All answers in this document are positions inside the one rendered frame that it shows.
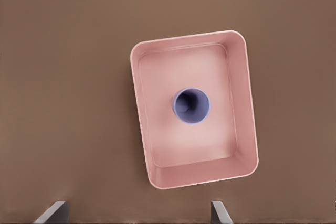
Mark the purple cup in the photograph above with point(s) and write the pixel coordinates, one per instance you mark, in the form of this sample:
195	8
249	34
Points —
191	107

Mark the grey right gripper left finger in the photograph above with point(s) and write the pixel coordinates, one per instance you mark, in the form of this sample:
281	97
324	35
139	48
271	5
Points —
53	213

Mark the pink rectangular box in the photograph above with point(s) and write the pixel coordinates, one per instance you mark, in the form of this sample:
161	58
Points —
210	155

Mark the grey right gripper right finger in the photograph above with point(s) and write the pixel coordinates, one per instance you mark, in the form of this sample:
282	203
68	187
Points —
220	213

